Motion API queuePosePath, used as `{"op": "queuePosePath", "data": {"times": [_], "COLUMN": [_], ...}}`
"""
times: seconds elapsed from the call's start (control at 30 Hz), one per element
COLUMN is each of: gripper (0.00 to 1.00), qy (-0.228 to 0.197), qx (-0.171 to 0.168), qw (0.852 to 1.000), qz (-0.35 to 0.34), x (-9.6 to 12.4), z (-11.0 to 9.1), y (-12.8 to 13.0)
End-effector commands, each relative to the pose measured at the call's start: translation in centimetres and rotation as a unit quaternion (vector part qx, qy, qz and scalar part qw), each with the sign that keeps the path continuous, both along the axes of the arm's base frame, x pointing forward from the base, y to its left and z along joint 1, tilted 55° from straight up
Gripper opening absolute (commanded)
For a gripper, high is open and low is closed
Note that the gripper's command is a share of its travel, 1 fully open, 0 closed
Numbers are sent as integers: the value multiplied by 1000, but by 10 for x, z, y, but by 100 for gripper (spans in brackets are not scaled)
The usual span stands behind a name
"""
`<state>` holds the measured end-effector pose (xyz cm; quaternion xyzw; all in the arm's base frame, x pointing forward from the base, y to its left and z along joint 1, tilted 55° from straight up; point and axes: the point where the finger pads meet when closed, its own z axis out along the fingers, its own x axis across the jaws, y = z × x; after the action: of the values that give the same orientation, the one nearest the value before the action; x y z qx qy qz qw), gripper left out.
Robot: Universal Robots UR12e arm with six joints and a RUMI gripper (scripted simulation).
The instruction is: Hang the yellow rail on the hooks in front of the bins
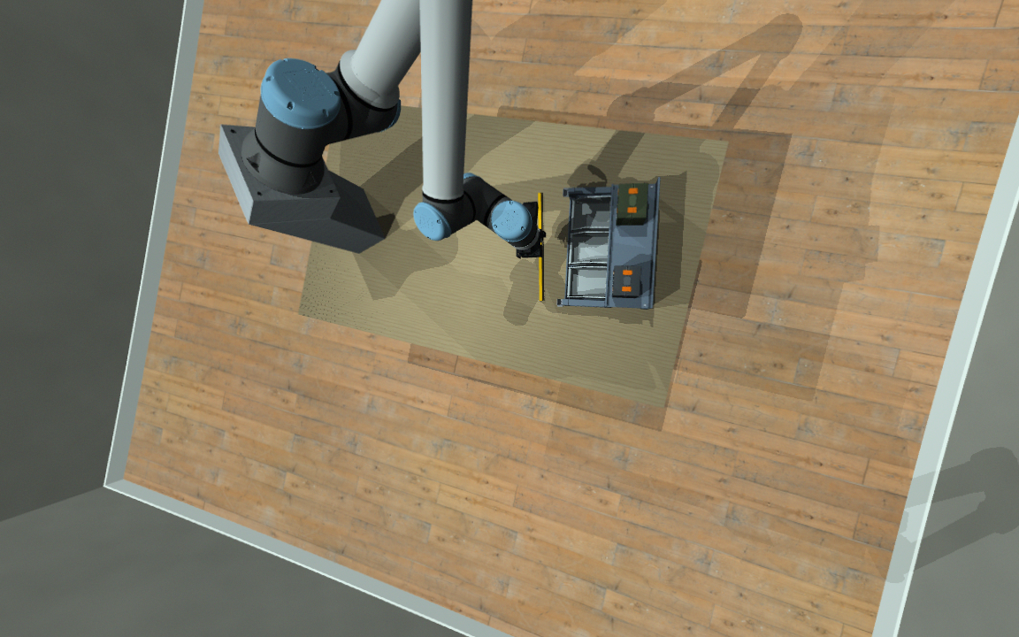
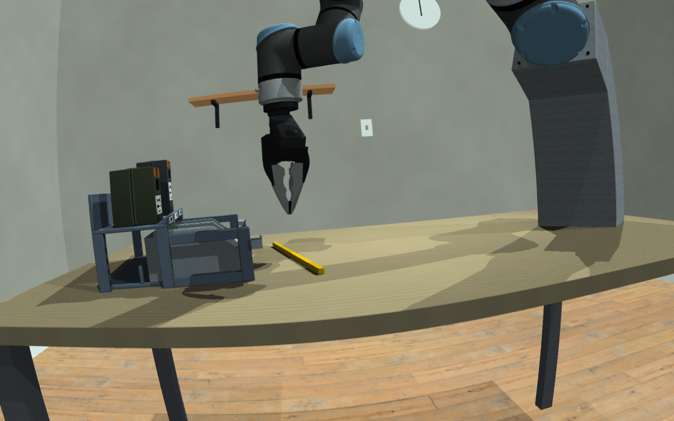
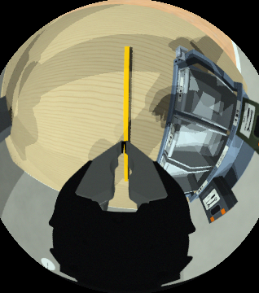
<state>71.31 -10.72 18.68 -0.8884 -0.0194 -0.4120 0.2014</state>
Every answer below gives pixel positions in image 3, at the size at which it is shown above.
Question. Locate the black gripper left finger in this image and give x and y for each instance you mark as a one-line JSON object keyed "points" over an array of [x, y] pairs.
{"points": [[94, 181]]}

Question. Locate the dark green case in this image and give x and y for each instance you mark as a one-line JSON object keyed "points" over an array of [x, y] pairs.
{"points": [[248, 128]]}

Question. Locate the dark grey tool case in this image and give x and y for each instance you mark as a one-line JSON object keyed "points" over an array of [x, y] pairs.
{"points": [[217, 198]]}

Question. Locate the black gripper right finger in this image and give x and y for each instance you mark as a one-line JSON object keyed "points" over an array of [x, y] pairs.
{"points": [[150, 183]]}

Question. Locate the yellow bar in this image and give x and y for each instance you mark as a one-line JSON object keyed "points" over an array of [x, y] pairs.
{"points": [[126, 104]]}

